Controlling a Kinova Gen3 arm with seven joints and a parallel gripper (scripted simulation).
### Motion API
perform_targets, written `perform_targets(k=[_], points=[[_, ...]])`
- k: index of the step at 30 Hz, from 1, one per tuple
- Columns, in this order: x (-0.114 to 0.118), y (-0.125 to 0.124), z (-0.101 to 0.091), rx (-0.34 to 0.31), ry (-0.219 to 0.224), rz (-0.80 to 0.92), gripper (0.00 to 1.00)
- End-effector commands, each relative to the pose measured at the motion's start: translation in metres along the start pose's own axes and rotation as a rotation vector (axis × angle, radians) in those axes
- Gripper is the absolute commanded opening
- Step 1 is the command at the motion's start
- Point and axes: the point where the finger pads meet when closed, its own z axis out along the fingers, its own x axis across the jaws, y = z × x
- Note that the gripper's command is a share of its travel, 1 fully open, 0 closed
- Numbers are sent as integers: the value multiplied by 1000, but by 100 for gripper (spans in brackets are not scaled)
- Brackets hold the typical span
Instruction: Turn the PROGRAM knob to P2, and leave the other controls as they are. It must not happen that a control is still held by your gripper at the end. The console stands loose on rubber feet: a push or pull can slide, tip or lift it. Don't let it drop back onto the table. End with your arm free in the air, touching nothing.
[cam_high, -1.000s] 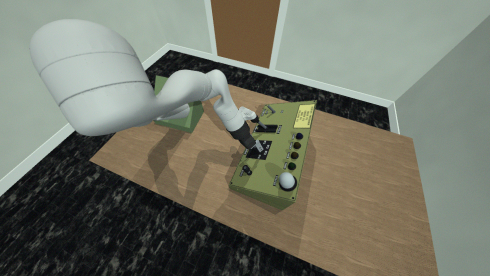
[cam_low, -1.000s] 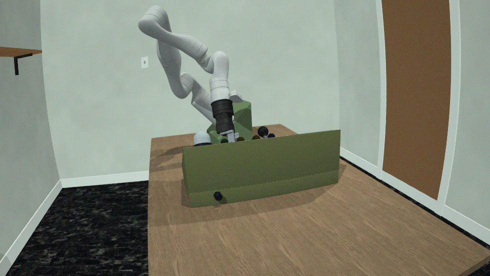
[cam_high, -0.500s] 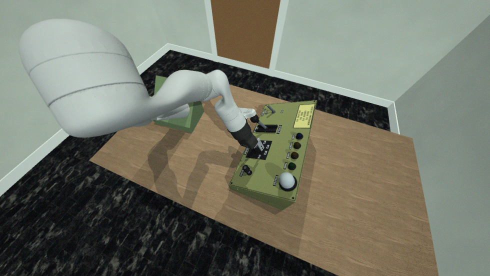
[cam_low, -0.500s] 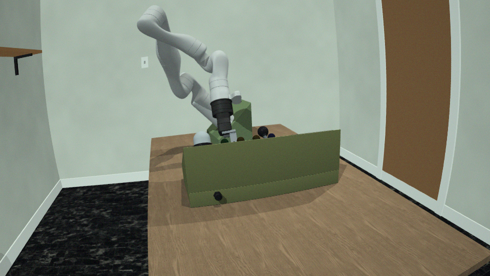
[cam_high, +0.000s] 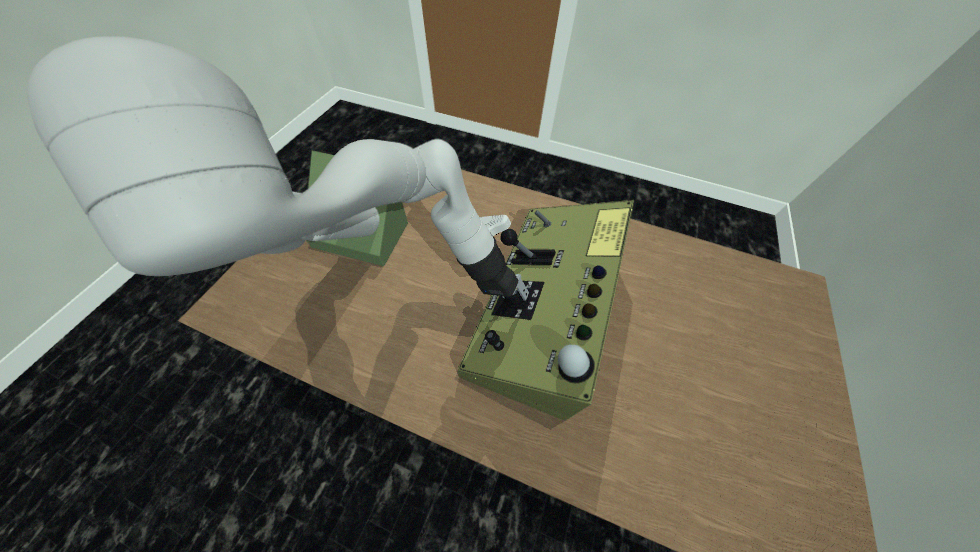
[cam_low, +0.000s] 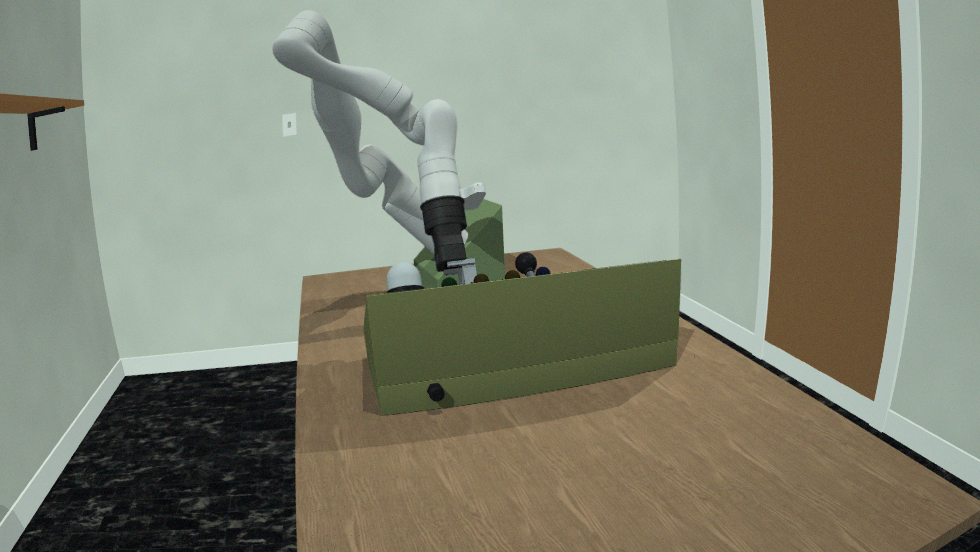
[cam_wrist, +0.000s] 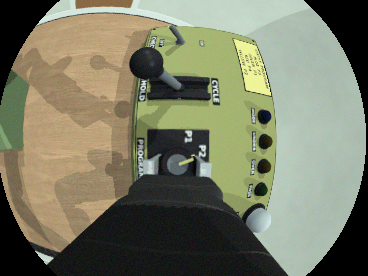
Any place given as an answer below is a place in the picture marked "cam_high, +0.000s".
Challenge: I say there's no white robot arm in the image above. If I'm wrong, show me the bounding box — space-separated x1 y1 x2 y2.
27 36 481 276

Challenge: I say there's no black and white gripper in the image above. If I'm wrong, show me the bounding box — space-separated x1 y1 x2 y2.
447 215 529 301

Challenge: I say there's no olive green console housing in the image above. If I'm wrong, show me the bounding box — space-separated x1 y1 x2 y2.
458 200 634 421

